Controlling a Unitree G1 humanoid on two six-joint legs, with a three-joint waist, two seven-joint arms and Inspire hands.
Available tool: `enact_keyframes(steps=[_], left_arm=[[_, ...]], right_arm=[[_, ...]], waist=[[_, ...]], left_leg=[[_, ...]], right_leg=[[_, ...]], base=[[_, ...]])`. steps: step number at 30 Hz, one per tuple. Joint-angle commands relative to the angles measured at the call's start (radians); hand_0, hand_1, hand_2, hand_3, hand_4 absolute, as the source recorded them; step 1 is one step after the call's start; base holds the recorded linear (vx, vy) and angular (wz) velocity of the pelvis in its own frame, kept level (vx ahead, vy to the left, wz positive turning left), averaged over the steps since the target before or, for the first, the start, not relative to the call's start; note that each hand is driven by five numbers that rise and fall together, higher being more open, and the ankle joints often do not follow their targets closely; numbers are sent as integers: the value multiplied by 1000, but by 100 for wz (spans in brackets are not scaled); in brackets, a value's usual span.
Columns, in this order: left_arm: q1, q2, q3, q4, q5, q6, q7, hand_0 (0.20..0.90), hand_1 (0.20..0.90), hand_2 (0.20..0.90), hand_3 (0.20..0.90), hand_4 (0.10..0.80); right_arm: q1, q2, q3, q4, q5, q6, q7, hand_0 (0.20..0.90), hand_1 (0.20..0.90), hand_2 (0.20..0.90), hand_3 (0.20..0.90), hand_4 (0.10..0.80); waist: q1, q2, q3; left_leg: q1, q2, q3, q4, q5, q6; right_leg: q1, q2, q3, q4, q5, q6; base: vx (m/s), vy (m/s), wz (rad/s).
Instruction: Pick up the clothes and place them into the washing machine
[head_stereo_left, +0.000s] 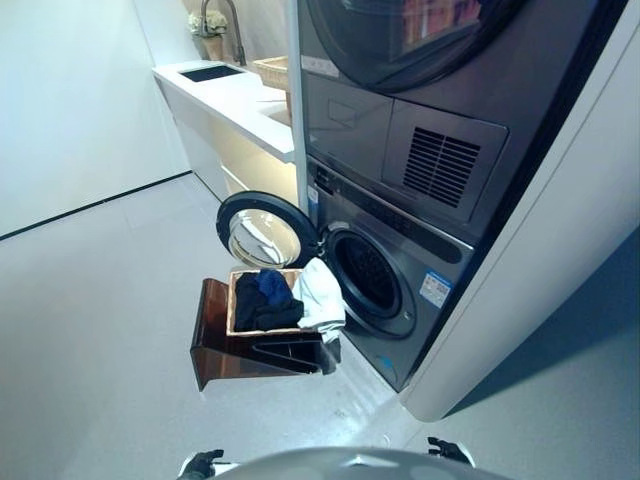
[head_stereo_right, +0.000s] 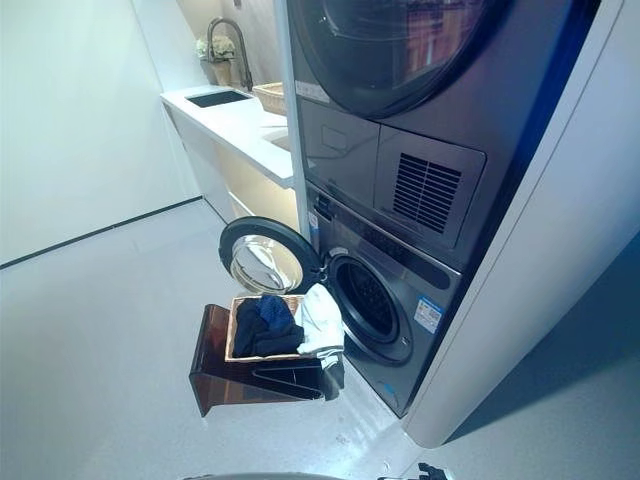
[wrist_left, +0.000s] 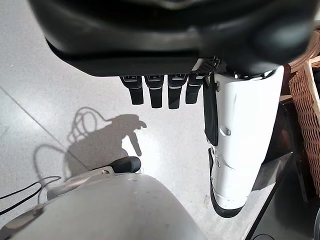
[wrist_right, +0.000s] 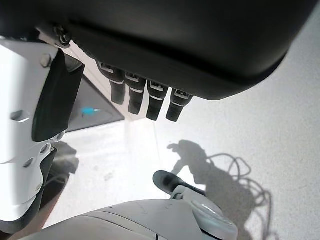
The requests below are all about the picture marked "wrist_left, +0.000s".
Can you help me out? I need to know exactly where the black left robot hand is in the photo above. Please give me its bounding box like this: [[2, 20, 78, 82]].
[[26, 0, 320, 110]]

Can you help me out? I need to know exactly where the grey robot leg shell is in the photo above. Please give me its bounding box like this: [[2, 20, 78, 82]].
[[0, 156, 208, 240]]

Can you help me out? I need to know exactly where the woven wicker basket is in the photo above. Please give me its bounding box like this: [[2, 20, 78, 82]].
[[287, 32, 320, 196]]

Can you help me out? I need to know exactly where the black floor platform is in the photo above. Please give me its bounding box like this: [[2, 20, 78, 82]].
[[246, 96, 320, 240]]

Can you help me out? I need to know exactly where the light wooden frame slat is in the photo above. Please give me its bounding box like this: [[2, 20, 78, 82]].
[[303, 57, 320, 115]]

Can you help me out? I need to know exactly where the thin black cable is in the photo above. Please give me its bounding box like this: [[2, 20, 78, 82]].
[[0, 181, 43, 216]]

